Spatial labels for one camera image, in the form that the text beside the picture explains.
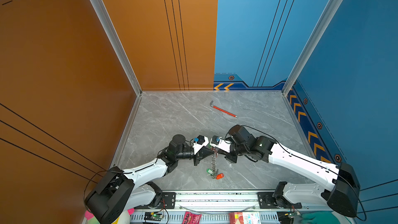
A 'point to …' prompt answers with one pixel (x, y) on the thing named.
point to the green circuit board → (153, 216)
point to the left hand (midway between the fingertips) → (213, 151)
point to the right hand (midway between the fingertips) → (218, 150)
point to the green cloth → (318, 217)
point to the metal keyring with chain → (213, 163)
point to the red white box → (244, 218)
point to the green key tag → (209, 171)
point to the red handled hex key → (222, 110)
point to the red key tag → (219, 176)
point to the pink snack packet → (191, 218)
